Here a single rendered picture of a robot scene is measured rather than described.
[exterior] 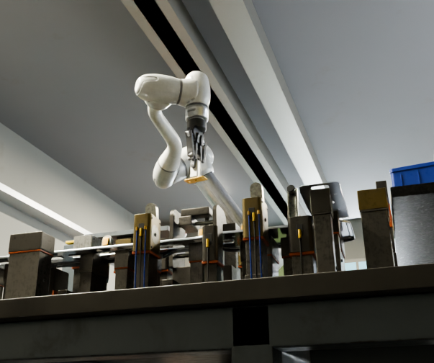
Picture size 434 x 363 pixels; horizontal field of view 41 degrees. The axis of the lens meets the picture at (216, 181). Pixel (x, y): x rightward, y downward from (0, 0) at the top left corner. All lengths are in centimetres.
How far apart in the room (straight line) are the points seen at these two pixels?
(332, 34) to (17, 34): 228
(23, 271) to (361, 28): 320
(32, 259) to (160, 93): 78
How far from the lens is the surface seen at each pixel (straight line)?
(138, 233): 179
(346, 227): 184
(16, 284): 198
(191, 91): 228
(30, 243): 198
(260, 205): 166
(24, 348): 132
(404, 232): 195
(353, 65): 488
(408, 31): 461
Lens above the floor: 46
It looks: 22 degrees up
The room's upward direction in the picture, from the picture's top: 1 degrees counter-clockwise
